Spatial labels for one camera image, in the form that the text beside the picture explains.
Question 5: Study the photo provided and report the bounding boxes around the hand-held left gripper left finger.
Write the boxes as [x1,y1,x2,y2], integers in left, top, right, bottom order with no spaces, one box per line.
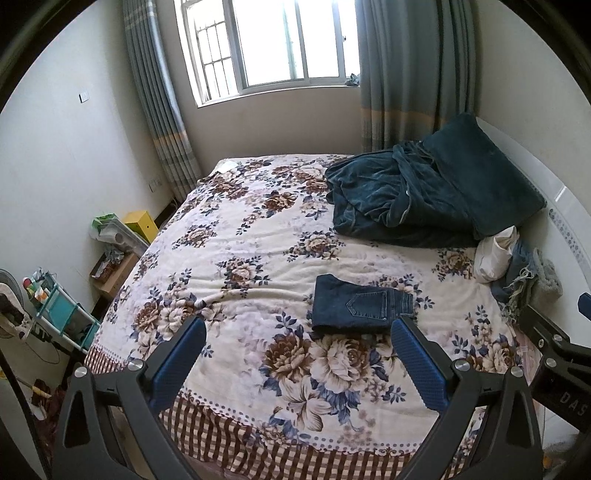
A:
[52,315,208,480]

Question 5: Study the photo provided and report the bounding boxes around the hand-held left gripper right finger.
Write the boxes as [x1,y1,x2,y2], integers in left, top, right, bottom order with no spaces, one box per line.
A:
[390,315,543,480]

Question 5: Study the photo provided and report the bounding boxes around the blue denim pants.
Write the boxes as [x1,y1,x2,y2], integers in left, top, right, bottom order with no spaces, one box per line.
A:
[308,274,415,334]

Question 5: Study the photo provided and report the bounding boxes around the grey-blue fringed cloth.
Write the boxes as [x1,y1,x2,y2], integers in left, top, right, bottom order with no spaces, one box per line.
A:
[490,240,563,324]

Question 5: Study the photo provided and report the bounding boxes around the white cloth bundle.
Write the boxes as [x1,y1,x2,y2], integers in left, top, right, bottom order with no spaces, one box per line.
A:
[473,225,520,284]

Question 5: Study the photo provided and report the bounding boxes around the wooden bedside table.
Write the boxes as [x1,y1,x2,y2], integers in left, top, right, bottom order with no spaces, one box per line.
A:
[90,253,139,296]

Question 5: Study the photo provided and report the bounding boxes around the white headboard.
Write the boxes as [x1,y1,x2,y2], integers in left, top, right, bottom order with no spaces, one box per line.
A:
[475,115,591,305]

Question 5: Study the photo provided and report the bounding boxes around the teal shelf cart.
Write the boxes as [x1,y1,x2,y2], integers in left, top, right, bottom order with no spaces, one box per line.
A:
[23,270,101,354]

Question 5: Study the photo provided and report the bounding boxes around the yellow box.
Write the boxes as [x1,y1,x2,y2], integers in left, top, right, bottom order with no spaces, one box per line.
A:
[124,211,158,244]

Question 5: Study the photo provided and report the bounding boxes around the floral bed blanket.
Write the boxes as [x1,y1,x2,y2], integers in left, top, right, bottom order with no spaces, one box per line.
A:
[85,154,532,478]

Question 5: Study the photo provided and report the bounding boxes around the dark teal quilt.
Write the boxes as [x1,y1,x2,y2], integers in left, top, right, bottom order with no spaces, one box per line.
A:
[324,141,481,250]

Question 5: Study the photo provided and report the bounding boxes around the dark teal pillow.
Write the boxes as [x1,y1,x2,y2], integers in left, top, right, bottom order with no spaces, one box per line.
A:
[422,112,548,241]

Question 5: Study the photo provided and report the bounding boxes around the white fan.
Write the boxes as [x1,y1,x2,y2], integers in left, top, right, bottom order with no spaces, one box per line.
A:
[0,270,33,340]

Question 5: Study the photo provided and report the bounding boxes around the grey-blue striped curtain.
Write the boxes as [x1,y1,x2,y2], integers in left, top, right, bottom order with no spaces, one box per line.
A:
[121,0,203,200]
[355,0,481,153]

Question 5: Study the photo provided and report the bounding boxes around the window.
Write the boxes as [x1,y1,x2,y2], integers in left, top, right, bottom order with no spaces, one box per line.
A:
[173,0,362,108]

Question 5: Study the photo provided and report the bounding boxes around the black cable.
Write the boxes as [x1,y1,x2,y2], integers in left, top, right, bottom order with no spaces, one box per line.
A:
[0,351,51,480]

